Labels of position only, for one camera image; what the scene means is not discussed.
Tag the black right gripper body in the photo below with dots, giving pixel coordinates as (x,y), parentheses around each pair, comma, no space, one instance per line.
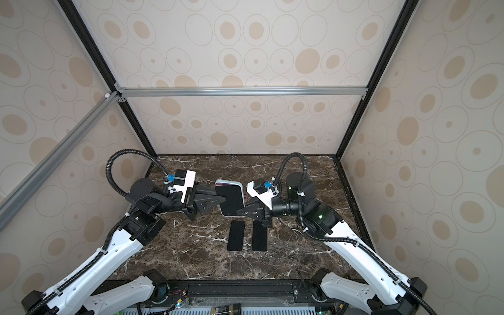
(265,215)

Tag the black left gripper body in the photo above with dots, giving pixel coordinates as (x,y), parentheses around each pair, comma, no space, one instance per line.
(189,209)

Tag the light blue cased phone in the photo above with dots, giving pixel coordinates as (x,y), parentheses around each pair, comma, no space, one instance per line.
(233,192)

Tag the phone with black screen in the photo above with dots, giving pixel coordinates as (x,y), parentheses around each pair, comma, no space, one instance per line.
(259,237)

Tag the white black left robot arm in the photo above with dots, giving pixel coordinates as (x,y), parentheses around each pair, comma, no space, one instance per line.
(75,294)

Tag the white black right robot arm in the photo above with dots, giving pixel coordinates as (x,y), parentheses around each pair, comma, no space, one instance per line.
(384,290)

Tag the dark bottle at front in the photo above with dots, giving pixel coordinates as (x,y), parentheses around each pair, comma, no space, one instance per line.
(233,309)

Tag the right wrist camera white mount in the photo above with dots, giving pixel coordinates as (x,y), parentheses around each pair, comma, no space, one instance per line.
(264,191)

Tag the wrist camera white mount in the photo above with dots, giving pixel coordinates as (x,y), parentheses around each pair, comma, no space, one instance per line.
(180,183)
(264,191)

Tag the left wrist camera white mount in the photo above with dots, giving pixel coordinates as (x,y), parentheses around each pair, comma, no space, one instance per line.
(180,183)

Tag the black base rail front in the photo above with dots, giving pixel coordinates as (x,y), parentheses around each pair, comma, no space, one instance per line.
(296,296)

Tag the horizontal aluminium rail back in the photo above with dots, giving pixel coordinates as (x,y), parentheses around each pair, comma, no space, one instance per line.
(243,91)

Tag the diagonal aluminium rail left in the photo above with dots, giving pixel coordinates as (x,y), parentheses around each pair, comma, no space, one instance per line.
(16,200)

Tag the black corner frame post left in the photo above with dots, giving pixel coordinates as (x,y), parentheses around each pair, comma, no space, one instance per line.
(70,11)

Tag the black corner frame post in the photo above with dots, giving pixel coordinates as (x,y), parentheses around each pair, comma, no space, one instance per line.
(70,11)
(392,43)

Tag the black corner frame post right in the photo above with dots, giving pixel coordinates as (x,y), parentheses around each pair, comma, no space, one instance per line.
(392,43)

